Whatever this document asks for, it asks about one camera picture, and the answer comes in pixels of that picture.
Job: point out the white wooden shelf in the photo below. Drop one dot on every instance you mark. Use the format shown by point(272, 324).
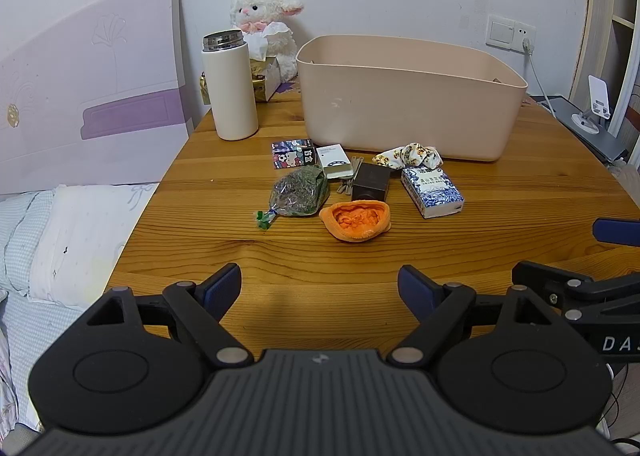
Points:
point(615, 35)

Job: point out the pink plastic storage bin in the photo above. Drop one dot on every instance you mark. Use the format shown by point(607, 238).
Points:
point(400, 105)

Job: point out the white plush lamb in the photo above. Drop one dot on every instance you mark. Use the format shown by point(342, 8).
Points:
point(265, 5)

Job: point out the white phone stand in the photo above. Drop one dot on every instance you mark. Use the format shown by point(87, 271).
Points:
point(597, 100)

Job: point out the blue white tissue pack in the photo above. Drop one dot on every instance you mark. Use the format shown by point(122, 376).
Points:
point(434, 191)

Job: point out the dark brown box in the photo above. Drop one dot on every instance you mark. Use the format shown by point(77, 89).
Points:
point(371, 181)

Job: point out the blue checkered bed sheet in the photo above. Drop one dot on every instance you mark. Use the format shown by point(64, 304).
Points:
point(30, 336)

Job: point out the purple white headboard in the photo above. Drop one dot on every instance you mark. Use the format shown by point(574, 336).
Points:
point(90, 85)

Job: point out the colourful small card box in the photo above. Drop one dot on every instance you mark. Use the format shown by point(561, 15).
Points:
point(292, 154)

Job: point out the white pillow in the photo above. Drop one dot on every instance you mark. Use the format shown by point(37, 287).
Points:
point(85, 241)

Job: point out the beige tissue box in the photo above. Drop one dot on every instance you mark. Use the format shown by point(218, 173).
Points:
point(267, 78)

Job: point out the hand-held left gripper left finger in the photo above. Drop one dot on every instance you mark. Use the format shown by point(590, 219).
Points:
point(226, 286)

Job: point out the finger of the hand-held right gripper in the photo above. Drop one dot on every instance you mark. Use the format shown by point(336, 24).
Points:
point(575, 288)
point(617, 232)

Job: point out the white thermos bottle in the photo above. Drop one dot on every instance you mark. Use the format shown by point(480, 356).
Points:
point(234, 90)

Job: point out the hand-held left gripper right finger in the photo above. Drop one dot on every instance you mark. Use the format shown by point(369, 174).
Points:
point(414, 290)

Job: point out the white wall switch socket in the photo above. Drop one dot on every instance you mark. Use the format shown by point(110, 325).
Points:
point(505, 33)

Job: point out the orange peel-shaped object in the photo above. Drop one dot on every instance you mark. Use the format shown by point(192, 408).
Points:
point(356, 222)

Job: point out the white small box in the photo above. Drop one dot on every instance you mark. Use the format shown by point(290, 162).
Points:
point(334, 160)

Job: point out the bag of dried herbs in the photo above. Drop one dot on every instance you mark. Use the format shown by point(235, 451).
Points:
point(300, 193)

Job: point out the grey laptop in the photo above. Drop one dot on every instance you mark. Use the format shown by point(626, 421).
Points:
point(597, 138)

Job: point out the floral fabric scrunchie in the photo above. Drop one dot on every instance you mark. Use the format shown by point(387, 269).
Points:
point(407, 155)

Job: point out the gold packet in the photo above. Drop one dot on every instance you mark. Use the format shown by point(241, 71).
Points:
point(205, 89)

